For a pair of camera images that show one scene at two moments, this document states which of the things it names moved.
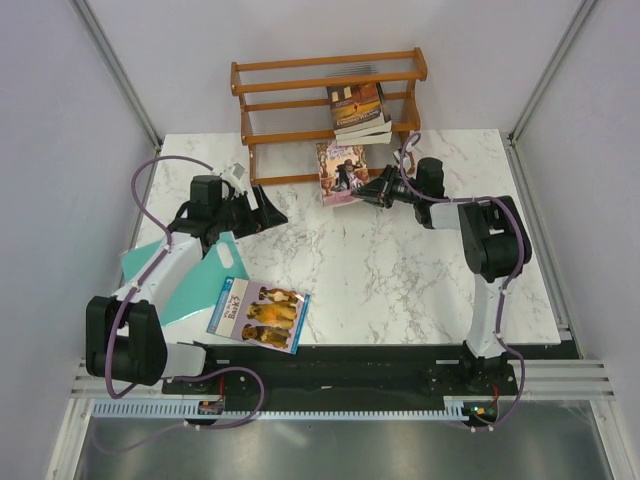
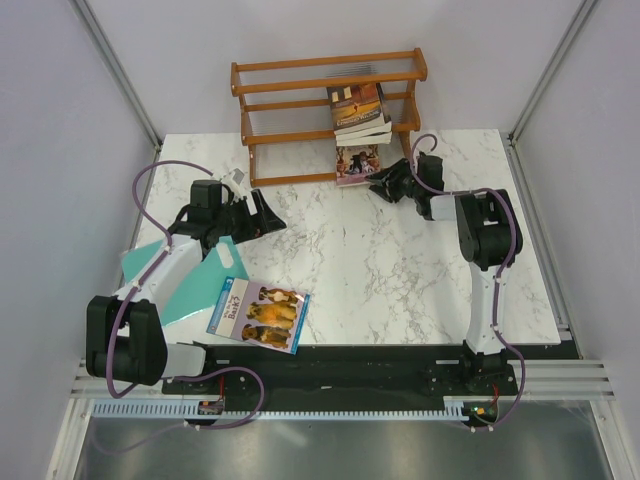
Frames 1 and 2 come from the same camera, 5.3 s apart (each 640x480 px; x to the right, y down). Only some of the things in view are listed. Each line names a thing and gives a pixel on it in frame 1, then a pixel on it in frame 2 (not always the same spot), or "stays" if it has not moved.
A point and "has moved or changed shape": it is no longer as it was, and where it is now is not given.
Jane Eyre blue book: [364, 138] stays
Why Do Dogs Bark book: [259, 314] stays
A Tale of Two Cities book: [378, 129] stays
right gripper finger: [385, 179] stays
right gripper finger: [375, 192] to [383, 191]
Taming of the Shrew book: [342, 168] has moved or changed shape
